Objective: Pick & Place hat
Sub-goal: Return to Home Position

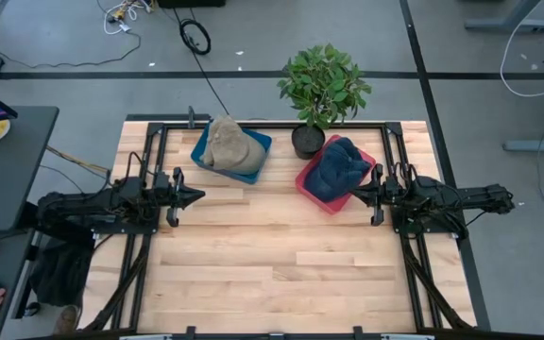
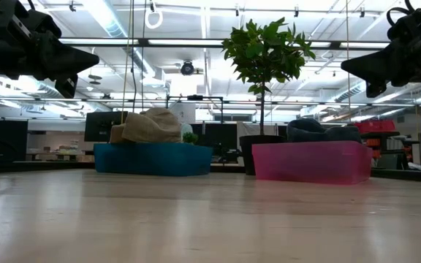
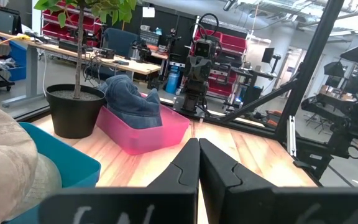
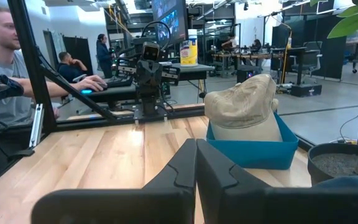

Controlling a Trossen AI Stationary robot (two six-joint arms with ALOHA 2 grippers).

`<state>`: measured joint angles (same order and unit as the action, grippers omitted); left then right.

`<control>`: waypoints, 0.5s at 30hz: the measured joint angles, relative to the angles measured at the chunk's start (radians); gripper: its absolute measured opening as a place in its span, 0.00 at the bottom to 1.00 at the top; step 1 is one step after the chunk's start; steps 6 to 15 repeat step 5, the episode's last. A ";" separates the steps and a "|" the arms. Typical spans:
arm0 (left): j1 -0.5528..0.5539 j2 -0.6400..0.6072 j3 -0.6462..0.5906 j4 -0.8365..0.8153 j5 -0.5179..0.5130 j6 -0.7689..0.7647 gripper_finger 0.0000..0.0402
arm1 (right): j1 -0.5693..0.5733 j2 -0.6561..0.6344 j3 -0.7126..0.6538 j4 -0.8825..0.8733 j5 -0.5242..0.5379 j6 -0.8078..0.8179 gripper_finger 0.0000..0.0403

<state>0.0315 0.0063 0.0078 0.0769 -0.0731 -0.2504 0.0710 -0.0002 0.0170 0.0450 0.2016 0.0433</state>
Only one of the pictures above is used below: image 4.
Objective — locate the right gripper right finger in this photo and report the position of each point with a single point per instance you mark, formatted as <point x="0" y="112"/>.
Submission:
<point x="291" y="207"/>

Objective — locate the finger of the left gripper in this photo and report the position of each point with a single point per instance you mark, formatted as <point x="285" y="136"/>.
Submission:
<point x="142" y="74"/>
<point x="156" y="74"/>

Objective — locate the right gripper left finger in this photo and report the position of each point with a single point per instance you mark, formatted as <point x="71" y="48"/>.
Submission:
<point x="120" y="208"/>

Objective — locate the blue denim baseball cap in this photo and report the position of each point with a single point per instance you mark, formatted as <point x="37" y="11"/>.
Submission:
<point x="346" y="181"/>

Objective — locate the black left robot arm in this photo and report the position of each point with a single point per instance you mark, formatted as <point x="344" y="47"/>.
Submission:
<point x="149" y="99"/>

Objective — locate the black keyboard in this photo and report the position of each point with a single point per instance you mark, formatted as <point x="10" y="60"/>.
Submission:
<point x="120" y="81"/>

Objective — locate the person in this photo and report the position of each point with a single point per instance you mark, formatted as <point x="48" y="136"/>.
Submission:
<point x="256" y="45"/>
<point x="5" y="62"/>
<point x="104" y="56"/>
<point x="230" y="42"/>
<point x="70" y="67"/>

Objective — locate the black desk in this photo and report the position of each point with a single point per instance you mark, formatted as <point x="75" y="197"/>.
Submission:
<point x="191" y="70"/>

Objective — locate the yellow white wipes canister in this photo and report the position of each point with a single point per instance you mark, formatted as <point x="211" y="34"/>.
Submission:
<point x="189" y="49"/>

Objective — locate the black glowing computer mouse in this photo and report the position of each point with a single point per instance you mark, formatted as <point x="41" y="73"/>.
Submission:
<point x="87" y="91"/>

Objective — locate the black plant pot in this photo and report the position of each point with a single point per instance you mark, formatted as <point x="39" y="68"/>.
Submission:
<point x="328" y="161"/>

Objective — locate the blue plastic bin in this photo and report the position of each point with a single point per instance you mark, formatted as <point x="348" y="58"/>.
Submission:
<point x="253" y="152"/>

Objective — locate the small black box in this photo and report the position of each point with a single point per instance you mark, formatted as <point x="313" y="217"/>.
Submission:
<point x="247" y="74"/>

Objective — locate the long wooden table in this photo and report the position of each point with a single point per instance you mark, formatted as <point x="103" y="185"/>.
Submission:
<point x="247" y="55"/>

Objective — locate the black floor box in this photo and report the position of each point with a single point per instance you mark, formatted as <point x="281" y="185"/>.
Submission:
<point x="306" y="90"/>

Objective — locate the black office chair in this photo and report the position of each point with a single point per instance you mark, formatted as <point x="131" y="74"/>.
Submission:
<point x="308" y="59"/>

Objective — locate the black partition panel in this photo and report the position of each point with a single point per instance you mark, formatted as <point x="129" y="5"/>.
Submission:
<point x="331" y="37"/>

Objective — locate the green leafy potted tree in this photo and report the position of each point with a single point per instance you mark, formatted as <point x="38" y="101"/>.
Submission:
<point x="346" y="25"/>

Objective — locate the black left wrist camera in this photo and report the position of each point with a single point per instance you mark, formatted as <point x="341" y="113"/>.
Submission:
<point x="151" y="51"/>

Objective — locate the large monitor showing camera feeds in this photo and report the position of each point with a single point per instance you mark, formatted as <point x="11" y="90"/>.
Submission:
<point x="169" y="21"/>

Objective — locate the silver aluminium bracket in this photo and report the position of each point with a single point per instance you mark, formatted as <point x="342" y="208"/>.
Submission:
<point x="37" y="124"/>

